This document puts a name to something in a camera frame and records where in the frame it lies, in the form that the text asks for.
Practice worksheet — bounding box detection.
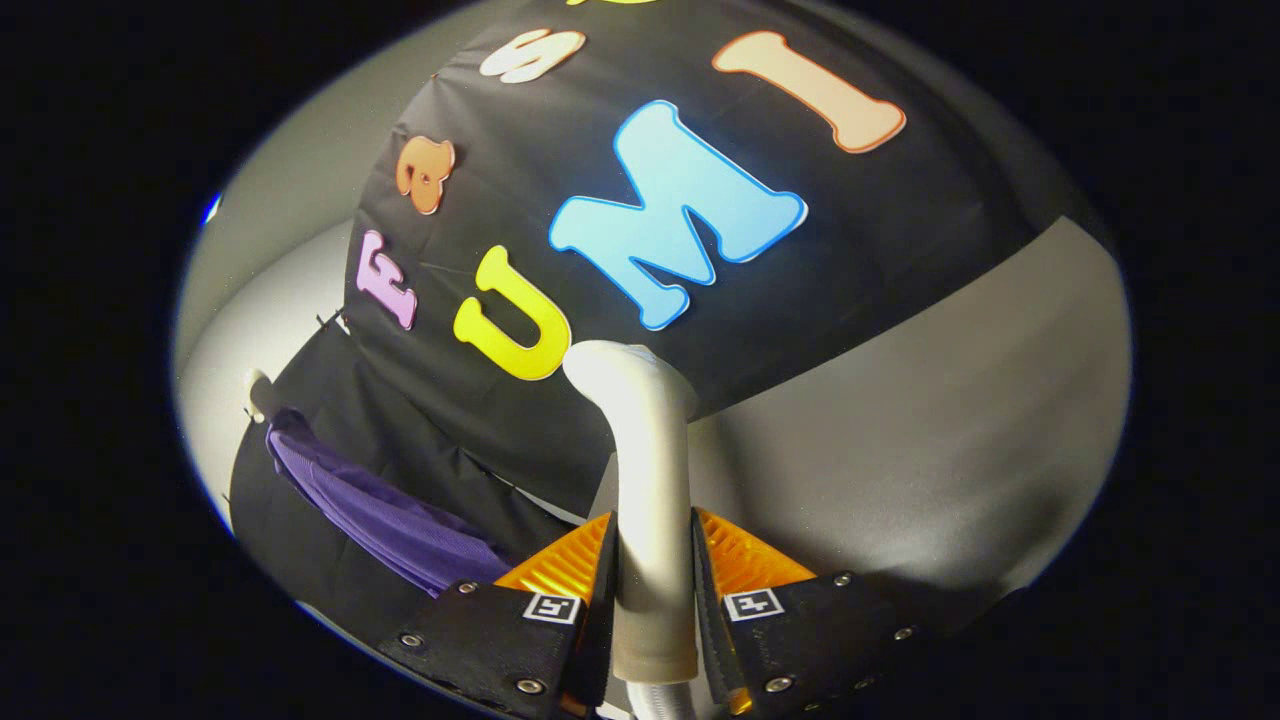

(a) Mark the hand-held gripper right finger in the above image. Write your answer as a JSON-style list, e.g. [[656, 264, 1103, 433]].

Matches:
[[690, 507, 936, 719]]

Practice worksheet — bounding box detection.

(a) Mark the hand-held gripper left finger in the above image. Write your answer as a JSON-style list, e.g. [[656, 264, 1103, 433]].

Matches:
[[378, 512, 619, 720]]

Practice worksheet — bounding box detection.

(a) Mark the purple jacket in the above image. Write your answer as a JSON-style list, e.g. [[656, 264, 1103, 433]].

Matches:
[[265, 408, 513, 599]]

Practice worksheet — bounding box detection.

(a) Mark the white garment steamer head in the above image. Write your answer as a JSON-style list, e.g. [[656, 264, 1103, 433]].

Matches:
[[562, 340, 701, 686]]

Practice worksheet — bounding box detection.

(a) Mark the grey cabinet with dark top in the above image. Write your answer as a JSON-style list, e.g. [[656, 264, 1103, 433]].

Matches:
[[590, 215, 1136, 641]]

